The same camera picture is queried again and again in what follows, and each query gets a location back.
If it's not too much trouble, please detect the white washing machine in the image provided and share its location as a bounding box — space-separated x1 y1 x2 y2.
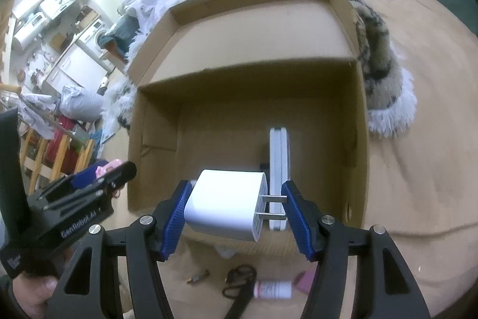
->
76 18 113 54

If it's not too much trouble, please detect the black flashlight with lanyard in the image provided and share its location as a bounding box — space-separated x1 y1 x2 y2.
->
222 265 258 319

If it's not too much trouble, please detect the white water heater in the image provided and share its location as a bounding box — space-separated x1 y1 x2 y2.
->
11 25 40 51

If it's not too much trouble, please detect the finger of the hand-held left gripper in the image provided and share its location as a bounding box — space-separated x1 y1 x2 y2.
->
39 170 98 198
75 161 137 200

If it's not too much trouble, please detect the white cabinet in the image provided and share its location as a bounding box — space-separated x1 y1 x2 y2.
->
45 42 109 95

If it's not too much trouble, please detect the small wooden bedside stand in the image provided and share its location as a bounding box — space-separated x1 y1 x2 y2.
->
101 42 129 73

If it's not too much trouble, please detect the pink plug adapter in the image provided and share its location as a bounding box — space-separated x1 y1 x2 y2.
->
293 270 318 293

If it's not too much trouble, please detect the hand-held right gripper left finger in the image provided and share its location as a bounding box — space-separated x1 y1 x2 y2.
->
47 179 192 319

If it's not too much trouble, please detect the grey hanging cloth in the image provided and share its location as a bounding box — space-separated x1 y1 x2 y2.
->
17 93 62 140

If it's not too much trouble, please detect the red bag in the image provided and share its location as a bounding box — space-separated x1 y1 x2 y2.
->
47 117 88 175

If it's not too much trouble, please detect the person's left hand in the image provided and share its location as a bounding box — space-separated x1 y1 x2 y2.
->
10 268 60 319

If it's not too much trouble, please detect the cardboard box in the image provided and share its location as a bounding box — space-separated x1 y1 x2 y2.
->
125 0 370 241

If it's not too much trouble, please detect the white remote control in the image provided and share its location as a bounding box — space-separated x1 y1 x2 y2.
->
269 126 290 232

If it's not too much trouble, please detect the white charger plug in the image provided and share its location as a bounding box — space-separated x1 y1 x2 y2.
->
184 170 288 243

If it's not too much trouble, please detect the black gold-tipped pen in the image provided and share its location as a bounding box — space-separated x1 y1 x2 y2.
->
188 270 210 284

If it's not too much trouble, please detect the yellow wooden rack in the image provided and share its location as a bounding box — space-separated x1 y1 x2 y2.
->
19 125 96 189

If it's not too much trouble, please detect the pink label pill bottle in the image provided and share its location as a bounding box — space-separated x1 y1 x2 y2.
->
253 280 292 300

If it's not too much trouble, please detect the leopard faux fur blanket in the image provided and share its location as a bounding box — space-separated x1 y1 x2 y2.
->
101 0 417 140

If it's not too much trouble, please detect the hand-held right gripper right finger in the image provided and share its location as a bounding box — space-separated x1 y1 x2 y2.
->
281 180 432 319

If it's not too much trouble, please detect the grey plastic bag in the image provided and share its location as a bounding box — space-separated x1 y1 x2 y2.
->
60 85 105 123

